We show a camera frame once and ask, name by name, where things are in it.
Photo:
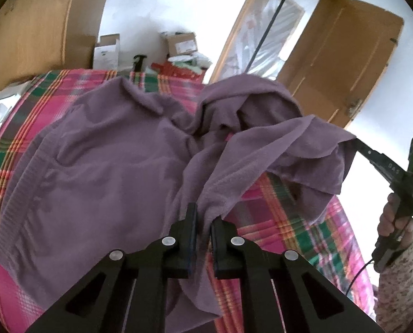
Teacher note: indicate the wooden door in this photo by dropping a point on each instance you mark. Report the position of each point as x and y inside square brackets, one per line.
[338, 52]

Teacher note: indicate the person's right hand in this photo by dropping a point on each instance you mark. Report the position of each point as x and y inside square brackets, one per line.
[388, 222]

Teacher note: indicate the clear plastic door curtain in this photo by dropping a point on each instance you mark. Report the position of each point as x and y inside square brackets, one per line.
[275, 24]

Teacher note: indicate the black spray bottle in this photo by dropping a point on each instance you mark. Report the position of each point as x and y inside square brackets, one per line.
[138, 62]

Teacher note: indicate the brown cardboard box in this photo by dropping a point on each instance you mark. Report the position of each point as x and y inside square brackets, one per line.
[182, 43]

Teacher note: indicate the purple fleece garment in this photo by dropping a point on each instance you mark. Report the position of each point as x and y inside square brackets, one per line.
[105, 166]

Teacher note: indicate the red bag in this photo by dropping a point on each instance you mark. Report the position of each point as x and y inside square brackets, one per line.
[171, 71]

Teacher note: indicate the white cardboard box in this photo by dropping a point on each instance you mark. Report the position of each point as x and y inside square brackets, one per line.
[105, 53]

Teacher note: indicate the person's right forearm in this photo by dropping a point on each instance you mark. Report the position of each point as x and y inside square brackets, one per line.
[400, 291]

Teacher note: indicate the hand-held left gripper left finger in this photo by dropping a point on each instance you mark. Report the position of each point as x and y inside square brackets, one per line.
[189, 246]

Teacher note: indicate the white parcel bag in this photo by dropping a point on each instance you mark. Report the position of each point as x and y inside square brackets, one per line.
[192, 60]

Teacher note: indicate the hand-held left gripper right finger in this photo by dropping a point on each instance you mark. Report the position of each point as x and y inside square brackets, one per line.
[218, 249]

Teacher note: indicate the black curtain strip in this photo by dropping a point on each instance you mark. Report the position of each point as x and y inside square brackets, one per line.
[272, 24]

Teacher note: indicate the wooden door frame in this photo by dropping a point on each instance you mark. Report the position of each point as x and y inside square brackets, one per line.
[234, 31]

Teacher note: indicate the wooden wardrobe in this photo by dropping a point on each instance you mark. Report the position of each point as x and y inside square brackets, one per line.
[29, 24]

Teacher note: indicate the white cloth bundle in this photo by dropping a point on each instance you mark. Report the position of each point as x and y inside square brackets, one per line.
[1, 111]

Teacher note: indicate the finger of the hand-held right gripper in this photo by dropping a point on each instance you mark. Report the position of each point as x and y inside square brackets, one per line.
[371, 151]

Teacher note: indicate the pink green plaid bed sheet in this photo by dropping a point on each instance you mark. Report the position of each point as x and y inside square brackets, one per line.
[8, 135]

